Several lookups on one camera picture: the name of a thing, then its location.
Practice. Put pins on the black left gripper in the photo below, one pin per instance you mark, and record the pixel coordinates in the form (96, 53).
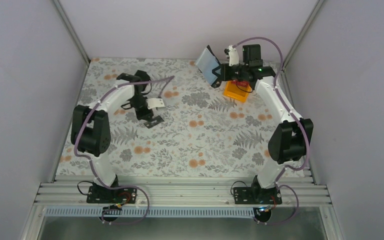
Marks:
(144, 115)

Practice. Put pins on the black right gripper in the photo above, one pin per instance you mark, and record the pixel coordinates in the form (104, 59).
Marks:
(224, 74)

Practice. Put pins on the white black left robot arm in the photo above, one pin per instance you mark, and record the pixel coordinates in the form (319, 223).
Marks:
(91, 133)

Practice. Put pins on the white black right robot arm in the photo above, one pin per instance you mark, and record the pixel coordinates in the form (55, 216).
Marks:
(289, 141)

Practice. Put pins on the orange plastic bin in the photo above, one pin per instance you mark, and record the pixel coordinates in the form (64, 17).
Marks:
(237, 90)

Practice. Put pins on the floral table cover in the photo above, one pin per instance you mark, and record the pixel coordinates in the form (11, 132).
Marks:
(204, 133)

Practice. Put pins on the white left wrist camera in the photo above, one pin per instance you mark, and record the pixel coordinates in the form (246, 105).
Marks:
(153, 103)

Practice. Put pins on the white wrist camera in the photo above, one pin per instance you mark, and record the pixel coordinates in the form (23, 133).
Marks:
(153, 103)
(232, 55)

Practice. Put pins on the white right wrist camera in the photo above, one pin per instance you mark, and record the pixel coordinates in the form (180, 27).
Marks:
(232, 55)

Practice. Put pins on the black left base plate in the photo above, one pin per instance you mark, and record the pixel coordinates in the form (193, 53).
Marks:
(101, 195)

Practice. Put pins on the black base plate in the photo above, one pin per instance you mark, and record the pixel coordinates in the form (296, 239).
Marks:
(254, 196)
(101, 195)

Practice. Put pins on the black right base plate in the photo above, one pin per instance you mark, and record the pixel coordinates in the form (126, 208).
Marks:
(254, 196)

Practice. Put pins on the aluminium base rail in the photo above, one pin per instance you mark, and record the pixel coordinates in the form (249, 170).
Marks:
(184, 191)

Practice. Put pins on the right aluminium frame post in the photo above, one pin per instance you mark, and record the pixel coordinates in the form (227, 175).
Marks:
(317, 7)

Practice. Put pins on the aluminium frame corner post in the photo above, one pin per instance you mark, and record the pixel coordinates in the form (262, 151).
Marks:
(70, 28)

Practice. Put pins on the perforated cable duct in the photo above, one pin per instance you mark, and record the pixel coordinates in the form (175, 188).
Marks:
(155, 212)

